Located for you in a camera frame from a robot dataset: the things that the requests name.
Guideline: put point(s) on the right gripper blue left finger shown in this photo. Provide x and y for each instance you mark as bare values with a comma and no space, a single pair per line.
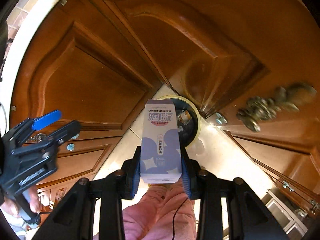
73,217

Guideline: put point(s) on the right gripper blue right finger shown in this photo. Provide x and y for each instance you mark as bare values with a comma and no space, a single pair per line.
248,217

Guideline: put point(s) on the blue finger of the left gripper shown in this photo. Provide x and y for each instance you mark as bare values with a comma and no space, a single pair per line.
65,133
46,120

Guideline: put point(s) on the purple white carton box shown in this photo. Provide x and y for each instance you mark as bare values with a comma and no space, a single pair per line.
160,157

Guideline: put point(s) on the orange paper cup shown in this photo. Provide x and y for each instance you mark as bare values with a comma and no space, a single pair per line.
184,117

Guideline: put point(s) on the round black trash bin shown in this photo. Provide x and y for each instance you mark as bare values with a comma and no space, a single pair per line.
190,133

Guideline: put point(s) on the person's left hand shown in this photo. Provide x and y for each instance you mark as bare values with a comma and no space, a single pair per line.
14,206

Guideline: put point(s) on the wooden left cabinet door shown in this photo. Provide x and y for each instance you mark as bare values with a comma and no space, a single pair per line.
79,63

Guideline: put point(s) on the pink trousered right leg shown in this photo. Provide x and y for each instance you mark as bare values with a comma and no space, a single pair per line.
164,212

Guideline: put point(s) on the light blue child lock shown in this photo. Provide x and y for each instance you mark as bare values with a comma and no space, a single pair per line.
220,119

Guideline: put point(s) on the wooden corner cabinet door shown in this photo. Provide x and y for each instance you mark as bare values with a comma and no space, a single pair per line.
189,50

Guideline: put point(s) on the ornate brass drawer handle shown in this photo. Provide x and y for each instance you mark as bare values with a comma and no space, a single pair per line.
285,99

